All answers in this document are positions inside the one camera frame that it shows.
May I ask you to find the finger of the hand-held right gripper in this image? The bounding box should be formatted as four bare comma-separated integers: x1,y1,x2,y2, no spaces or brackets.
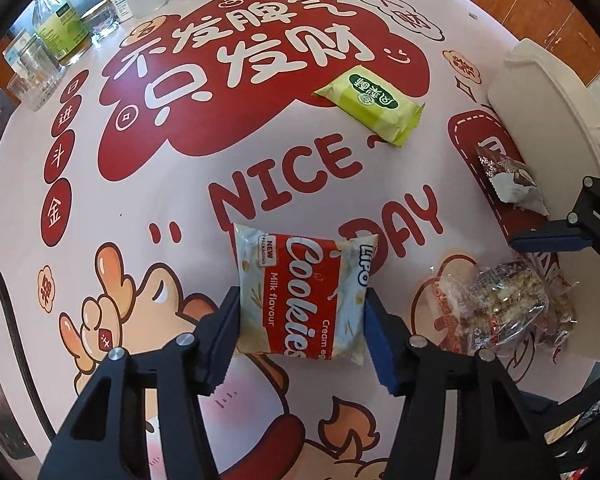
510,175,600,256

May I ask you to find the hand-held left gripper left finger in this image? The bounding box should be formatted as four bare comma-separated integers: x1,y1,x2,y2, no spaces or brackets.
37,285,243,480

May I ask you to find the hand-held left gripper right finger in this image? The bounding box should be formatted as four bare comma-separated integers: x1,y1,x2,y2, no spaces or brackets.
362,287,551,480

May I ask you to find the clear nut bar packet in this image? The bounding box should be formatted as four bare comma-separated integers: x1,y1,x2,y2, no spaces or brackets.
467,259,551,346
537,255,580,346

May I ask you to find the red white cookie packet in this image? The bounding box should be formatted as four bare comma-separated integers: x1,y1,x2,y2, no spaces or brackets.
230,223,381,366

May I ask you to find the white plastic bin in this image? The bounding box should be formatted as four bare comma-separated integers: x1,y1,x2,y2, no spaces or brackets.
487,37,600,186

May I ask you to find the clear red-print snack packet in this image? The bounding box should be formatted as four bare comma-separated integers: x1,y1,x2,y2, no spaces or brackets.
427,262,486,353

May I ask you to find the brown silver snack packet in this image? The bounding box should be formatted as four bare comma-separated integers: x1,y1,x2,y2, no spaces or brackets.
476,141,551,217

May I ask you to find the printed pink table cover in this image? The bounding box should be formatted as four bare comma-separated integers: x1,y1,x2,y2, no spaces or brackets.
0,0,600,480

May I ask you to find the green snack packet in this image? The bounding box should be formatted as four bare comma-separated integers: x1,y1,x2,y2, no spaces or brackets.
313,65,426,148

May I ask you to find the wooden cabinet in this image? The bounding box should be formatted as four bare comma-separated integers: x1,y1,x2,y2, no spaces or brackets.
455,0,600,86

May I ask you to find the glass tumbler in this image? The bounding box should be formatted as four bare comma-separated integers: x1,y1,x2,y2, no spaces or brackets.
17,35,65,92
5,72,48,112

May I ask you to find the small glass jar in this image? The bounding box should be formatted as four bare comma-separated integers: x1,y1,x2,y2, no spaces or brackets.
82,10,120,43

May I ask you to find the clear bottle with green label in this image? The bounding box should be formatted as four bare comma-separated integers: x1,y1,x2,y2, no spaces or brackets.
32,0,93,66

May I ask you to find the small white bottle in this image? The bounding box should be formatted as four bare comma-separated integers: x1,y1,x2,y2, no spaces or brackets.
102,0,133,23

